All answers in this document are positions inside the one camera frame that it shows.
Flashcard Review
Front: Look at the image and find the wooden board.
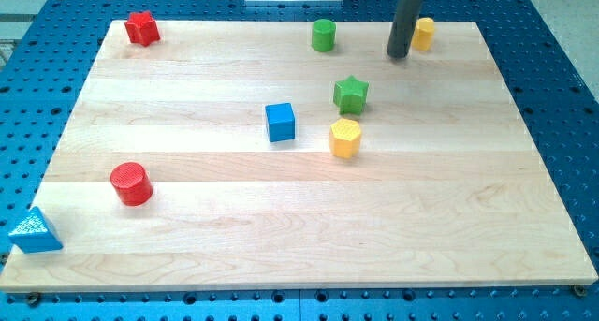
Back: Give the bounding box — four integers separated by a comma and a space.
1, 20, 597, 292

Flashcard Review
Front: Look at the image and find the left board corner screw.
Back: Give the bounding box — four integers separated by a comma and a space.
24, 292, 41, 307

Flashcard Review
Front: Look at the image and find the board corner screw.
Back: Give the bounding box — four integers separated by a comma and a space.
24, 292, 41, 307
571, 285, 587, 298

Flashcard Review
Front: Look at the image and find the right board corner screw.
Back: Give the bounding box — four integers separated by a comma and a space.
571, 285, 587, 298

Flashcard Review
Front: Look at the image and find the blue cube block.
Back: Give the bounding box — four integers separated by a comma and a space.
265, 103, 296, 142

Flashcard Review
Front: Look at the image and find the yellow hexagon block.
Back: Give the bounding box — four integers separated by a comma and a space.
329, 118, 362, 158

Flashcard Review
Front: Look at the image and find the green star block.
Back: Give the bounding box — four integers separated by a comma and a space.
333, 76, 369, 115

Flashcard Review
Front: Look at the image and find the green cylinder block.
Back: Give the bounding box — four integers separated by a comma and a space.
311, 19, 336, 52

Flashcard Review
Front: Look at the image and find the yellow cylinder block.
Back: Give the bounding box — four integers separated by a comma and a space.
411, 17, 435, 51

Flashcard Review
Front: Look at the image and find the red cylinder block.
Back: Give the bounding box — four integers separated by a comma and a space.
110, 162, 153, 206

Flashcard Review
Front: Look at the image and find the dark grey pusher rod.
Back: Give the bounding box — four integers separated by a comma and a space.
387, 0, 424, 60

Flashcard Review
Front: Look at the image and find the red star block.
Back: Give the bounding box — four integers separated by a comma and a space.
124, 11, 161, 47

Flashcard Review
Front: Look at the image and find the blue triangle block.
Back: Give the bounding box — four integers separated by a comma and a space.
8, 207, 63, 254

